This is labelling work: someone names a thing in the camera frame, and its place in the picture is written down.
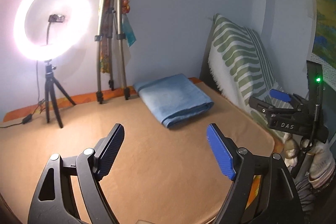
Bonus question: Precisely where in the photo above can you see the bright ring light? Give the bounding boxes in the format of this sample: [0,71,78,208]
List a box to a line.
[13,0,92,61]

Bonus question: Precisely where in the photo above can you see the teal cloth on tripod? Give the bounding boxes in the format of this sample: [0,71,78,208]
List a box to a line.
[122,14,137,47]

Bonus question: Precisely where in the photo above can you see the orange floral bed sheet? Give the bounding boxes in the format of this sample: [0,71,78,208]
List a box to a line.
[3,88,284,206]

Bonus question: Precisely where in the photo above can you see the tan blanket on bed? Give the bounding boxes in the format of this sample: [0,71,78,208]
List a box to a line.
[1,83,274,223]

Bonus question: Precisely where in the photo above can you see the small black light tripod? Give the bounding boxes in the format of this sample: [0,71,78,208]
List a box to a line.
[45,59,76,128]

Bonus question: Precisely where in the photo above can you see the striped grey cloth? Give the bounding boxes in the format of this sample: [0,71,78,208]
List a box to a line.
[295,176,315,214]

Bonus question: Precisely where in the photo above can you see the grey metal tripod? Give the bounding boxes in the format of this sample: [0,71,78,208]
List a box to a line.
[94,0,130,104]

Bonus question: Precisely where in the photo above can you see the yellow orange floral cloth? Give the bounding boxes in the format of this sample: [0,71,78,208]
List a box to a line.
[96,0,130,74]

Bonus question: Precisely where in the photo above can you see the white green patterned pillow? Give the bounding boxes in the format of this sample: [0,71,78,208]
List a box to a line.
[208,13,291,141]

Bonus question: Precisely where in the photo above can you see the right gloved hand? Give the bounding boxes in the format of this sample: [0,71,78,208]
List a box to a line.
[284,133,335,189]

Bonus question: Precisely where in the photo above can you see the light blue denim pants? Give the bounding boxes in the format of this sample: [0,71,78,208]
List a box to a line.
[134,74,214,128]

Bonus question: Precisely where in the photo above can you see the black cable with switch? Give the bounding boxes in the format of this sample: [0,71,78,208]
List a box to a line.
[0,61,48,130]

